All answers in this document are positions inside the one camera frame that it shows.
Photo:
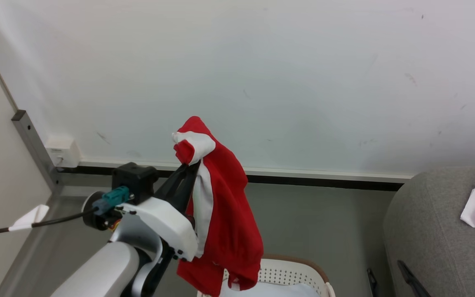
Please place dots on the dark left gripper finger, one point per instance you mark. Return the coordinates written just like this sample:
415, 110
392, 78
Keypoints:
186, 194
171, 185

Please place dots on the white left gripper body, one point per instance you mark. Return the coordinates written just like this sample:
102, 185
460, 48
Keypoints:
167, 222

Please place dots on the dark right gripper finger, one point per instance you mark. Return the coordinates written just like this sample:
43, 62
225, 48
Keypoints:
412, 282
373, 284

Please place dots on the red garment with white stripe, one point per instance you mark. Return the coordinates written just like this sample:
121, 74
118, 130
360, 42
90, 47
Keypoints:
229, 206

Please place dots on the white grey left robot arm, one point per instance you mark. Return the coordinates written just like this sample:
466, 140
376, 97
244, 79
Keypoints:
101, 268

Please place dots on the grey fabric sofa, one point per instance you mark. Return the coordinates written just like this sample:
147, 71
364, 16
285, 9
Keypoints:
431, 231

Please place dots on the light blue cloth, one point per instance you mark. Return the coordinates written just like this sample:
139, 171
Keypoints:
270, 290

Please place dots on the cream perforated laundry basket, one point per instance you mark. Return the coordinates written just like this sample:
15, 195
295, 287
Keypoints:
287, 274

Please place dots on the white and black baseboard strip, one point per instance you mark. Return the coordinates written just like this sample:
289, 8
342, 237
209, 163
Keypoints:
324, 176

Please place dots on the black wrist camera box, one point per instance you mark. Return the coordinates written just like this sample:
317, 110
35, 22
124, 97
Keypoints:
136, 179

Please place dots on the white wall socket box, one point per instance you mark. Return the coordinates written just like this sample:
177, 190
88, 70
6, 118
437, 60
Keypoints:
63, 152

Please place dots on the grey metal frame post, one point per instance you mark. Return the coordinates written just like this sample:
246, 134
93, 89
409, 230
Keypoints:
33, 144

